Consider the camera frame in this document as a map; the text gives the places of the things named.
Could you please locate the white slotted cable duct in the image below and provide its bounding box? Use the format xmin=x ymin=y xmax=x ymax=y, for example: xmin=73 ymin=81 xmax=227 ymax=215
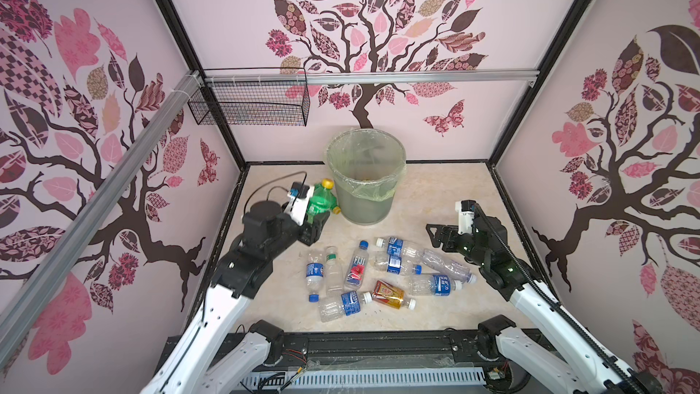
xmin=239 ymin=368 xmax=486 ymax=392

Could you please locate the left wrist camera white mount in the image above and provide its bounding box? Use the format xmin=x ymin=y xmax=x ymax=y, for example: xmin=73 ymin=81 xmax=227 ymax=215
xmin=284 ymin=182 xmax=313 ymax=226

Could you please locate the Fiji bottle pink flower label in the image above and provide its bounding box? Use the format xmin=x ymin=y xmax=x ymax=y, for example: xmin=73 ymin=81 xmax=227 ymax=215
xmin=344 ymin=240 xmax=369 ymax=290

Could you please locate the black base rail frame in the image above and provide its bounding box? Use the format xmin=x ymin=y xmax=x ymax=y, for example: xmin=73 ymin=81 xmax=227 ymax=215
xmin=152 ymin=327 xmax=548 ymax=394

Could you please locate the amber tea bottle red label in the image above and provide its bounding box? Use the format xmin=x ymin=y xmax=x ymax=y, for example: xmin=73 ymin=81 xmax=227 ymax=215
xmin=370 ymin=280 xmax=417 ymax=310

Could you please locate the mesh bin with green liner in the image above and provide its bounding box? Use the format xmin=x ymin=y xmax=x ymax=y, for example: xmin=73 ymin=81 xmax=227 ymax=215
xmin=324 ymin=129 xmax=407 ymax=226

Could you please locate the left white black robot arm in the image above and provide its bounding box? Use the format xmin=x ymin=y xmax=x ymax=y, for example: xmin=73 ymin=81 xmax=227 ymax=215
xmin=143 ymin=201 xmax=330 ymax=393

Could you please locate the green bottle bin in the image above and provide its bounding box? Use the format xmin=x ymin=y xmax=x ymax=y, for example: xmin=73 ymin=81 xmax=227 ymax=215
xmin=306 ymin=178 xmax=341 ymax=224

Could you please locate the clear bottle blue label bottom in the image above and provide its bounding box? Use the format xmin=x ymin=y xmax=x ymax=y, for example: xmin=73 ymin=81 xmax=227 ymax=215
xmin=318 ymin=291 xmax=372 ymax=323

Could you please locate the black wire wall basket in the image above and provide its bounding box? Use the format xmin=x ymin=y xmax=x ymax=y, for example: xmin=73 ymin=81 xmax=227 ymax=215
xmin=188 ymin=66 xmax=311 ymax=127

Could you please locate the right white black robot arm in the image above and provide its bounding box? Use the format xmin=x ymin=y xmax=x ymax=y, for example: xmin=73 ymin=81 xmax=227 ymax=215
xmin=426 ymin=209 xmax=663 ymax=393

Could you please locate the aluminium rail back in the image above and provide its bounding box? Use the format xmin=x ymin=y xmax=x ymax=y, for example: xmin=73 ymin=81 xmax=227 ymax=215
xmin=205 ymin=69 xmax=540 ymax=85

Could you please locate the aluminium rail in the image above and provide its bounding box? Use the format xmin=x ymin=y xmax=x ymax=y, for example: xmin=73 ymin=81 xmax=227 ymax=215
xmin=1 ymin=71 xmax=202 ymax=365
xmin=205 ymin=69 xmax=540 ymax=85

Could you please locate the long clear bottle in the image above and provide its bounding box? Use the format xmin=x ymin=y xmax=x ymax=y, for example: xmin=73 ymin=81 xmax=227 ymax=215
xmin=421 ymin=249 xmax=477 ymax=284

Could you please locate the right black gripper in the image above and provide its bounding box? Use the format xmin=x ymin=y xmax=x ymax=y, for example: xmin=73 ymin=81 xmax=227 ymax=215
xmin=425 ymin=221 xmax=488 ymax=269

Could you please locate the clear bottle blue label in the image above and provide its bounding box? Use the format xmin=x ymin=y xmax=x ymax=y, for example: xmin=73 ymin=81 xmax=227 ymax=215
xmin=376 ymin=237 xmax=424 ymax=259
xmin=408 ymin=274 xmax=464 ymax=297
xmin=318 ymin=291 xmax=372 ymax=323
xmin=372 ymin=253 xmax=422 ymax=275
xmin=306 ymin=249 xmax=324 ymax=303

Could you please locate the clear bottle green cap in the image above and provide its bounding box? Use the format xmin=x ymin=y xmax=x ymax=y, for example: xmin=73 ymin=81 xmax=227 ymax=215
xmin=324 ymin=246 xmax=343 ymax=296

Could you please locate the aluminium rail left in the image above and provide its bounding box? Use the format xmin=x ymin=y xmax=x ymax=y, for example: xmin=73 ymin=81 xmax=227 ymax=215
xmin=1 ymin=71 xmax=202 ymax=365

